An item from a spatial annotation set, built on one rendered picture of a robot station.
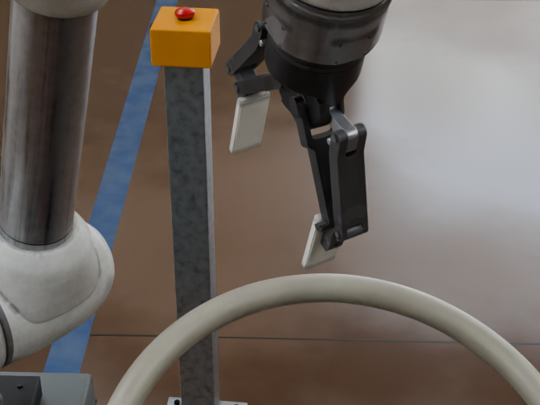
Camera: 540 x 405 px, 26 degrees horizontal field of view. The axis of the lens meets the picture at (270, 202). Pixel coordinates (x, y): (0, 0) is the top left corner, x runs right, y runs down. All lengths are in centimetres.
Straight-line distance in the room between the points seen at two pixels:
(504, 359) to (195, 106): 128
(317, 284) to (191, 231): 133
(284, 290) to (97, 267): 53
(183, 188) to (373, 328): 96
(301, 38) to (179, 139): 159
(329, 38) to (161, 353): 44
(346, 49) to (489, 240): 283
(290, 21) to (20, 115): 68
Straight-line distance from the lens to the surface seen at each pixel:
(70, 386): 184
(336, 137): 87
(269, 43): 87
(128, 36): 497
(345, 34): 82
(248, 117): 103
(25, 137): 146
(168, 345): 115
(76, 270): 161
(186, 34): 228
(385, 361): 313
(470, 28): 508
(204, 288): 260
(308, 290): 120
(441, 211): 376
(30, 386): 179
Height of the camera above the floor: 198
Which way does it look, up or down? 32 degrees down
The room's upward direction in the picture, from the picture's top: straight up
